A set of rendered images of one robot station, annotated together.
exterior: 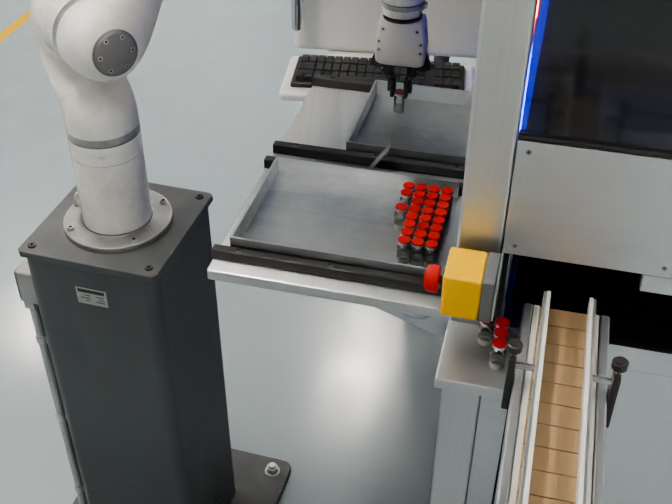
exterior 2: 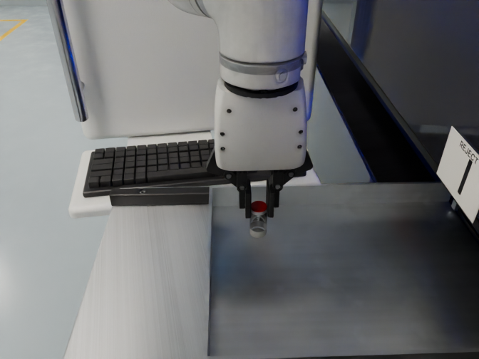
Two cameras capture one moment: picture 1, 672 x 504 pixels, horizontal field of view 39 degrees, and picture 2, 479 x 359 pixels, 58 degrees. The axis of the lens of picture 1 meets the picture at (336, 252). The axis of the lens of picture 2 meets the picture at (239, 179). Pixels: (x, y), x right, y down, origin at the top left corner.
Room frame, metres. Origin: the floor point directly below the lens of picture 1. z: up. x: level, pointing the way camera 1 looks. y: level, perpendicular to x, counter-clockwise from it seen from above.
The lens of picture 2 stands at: (1.32, 0.01, 1.27)
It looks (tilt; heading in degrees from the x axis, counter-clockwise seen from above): 35 degrees down; 344
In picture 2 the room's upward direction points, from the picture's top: straight up
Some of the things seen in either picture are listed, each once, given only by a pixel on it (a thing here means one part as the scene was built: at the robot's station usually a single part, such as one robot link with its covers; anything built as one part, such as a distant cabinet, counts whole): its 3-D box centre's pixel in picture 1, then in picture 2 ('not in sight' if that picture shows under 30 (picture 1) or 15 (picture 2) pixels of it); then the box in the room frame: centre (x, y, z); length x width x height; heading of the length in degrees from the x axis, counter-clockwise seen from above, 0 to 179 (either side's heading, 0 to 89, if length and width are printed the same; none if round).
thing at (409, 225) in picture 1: (412, 222); not in sight; (1.29, -0.13, 0.91); 0.18 x 0.02 x 0.05; 166
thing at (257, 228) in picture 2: (399, 101); (258, 220); (1.72, -0.13, 0.90); 0.02 x 0.02 x 0.04
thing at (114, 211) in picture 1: (111, 176); not in sight; (1.35, 0.39, 0.95); 0.19 x 0.19 x 0.18
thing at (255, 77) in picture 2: (404, 6); (263, 64); (1.72, -0.13, 1.11); 0.09 x 0.08 x 0.03; 76
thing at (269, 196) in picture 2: (412, 81); (280, 189); (1.71, -0.15, 0.95); 0.03 x 0.03 x 0.07; 76
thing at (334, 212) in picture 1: (349, 216); not in sight; (1.32, -0.02, 0.90); 0.34 x 0.26 x 0.04; 76
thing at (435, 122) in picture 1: (445, 127); (354, 261); (1.62, -0.21, 0.90); 0.34 x 0.26 x 0.04; 76
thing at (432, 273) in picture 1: (437, 279); not in sight; (1.03, -0.14, 1.00); 0.04 x 0.04 x 0.04; 76
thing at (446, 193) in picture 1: (438, 226); not in sight; (1.28, -0.17, 0.91); 0.18 x 0.02 x 0.05; 166
